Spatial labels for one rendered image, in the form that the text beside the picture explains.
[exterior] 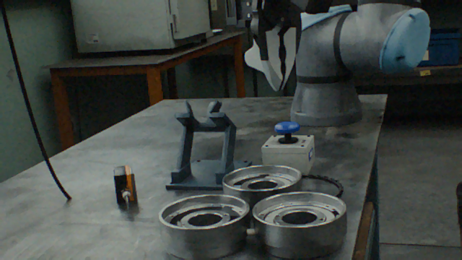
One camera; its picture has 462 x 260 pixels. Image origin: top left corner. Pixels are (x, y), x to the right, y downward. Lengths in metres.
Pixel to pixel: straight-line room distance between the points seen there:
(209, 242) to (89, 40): 2.58
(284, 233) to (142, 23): 2.46
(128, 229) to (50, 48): 2.49
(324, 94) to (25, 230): 0.64
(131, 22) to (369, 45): 2.05
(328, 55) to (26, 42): 2.10
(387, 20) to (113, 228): 0.62
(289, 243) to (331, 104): 0.60
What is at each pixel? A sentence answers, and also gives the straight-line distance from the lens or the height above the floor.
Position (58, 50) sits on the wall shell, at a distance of 3.27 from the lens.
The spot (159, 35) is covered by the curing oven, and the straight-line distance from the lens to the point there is 2.98.
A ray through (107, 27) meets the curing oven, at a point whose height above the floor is 0.94.
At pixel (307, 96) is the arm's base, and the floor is 0.86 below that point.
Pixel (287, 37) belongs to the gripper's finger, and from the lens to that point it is 0.86.
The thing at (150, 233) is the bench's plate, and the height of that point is 0.80.
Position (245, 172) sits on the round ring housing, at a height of 0.83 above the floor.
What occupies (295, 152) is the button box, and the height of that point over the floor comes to 0.84.
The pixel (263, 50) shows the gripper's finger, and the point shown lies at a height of 1.00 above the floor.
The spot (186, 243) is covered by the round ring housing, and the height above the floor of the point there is 0.82.
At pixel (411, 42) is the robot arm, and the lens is 1.12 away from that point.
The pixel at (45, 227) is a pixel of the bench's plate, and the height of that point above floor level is 0.80.
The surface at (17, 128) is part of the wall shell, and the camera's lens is 2.97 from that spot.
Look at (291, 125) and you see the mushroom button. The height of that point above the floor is 0.87.
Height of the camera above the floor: 1.09
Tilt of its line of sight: 14 degrees down
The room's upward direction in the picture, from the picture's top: 5 degrees counter-clockwise
